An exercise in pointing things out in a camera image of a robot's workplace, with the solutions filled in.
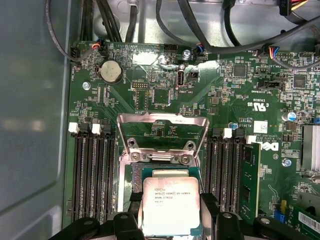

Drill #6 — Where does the thick black cable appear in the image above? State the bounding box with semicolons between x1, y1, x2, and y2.
155;0;320;55

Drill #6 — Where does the thin black looped cable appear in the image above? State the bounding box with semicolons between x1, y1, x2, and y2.
44;0;85;63

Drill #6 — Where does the flat black cable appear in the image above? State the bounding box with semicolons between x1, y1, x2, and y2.
176;0;213;50

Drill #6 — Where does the black sleeved cable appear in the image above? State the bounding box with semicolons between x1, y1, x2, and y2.
96;0;123;43
80;0;94;42
124;4;140;43

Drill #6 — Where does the silver CPU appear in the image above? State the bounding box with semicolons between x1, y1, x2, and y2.
140;166;203;237

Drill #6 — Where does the silver finned heatsink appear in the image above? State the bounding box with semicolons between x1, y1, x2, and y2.
301;124;320;173

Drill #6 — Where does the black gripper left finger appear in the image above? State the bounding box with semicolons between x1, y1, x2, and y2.
48;192;146;240

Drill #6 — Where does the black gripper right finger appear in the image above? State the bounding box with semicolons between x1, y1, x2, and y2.
199;193;310;240

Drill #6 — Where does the black RAM slot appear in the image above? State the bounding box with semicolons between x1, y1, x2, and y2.
231;128;244;216
91;123;106;225
219;127;233;214
205;128;221;213
80;122;96;223
101;124;118;223
68;122;85;222

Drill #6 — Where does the black power plug with wires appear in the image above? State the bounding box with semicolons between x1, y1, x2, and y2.
276;0;310;17

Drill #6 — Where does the silver internal USB port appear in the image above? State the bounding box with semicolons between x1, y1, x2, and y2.
175;69;187;90

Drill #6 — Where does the CPU socket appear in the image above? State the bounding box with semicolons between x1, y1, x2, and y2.
116;146;208;218

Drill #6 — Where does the green RAM stick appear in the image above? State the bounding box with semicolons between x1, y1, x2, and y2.
240;141;262;225

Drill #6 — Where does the round silver coin battery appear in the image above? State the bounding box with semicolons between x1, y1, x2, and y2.
99;59;124;85

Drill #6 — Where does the green motherboard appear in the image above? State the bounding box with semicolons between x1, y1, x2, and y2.
66;41;320;240

